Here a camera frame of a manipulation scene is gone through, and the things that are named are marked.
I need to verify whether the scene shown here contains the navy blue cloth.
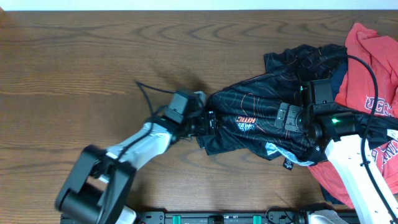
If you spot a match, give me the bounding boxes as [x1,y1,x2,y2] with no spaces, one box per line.
[320,62,348,205]

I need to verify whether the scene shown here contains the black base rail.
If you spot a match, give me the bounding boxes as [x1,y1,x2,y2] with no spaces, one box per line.
[60,202,361,224]

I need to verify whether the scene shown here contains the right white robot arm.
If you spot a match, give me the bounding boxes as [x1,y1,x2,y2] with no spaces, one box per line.
[275,103,397,223]

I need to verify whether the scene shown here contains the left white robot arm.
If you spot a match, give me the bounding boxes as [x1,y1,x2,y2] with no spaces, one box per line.
[55,111,218,224]

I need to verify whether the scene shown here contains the black orange-patterned jersey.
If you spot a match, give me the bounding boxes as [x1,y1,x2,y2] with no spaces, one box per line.
[195,44,398,171]

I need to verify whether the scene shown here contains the red printed t-shirt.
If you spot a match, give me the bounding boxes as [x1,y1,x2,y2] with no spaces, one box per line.
[308,23,397,208]

